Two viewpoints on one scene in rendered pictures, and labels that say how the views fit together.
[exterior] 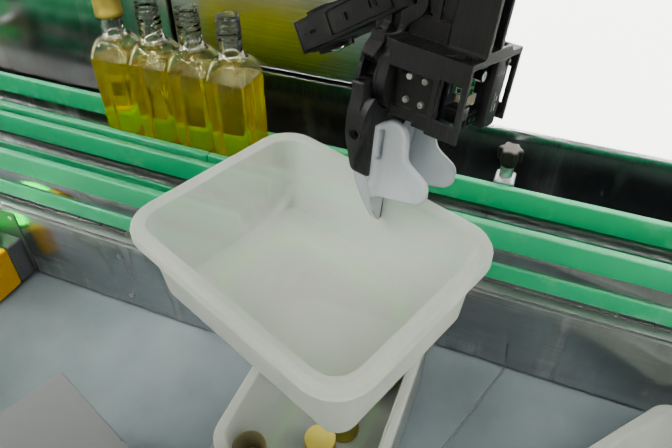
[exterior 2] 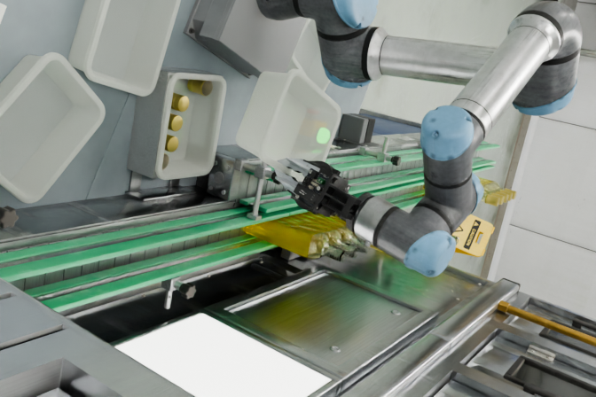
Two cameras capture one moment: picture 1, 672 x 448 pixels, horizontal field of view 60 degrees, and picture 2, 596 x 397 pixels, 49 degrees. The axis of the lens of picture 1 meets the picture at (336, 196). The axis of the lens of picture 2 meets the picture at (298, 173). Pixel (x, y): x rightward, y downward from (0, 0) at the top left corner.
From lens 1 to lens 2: 96 cm
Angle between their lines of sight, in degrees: 44
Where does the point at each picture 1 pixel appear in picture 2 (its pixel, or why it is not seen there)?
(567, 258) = (141, 241)
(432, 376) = (121, 173)
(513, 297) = (135, 219)
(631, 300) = (94, 241)
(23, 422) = (283, 60)
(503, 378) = (86, 191)
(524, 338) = (104, 209)
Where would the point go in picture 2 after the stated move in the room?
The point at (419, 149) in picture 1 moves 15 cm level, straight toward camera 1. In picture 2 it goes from (292, 184) to (297, 104)
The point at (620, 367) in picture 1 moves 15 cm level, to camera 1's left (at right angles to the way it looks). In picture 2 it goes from (55, 216) to (120, 180)
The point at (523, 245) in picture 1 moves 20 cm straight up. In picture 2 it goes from (160, 237) to (243, 275)
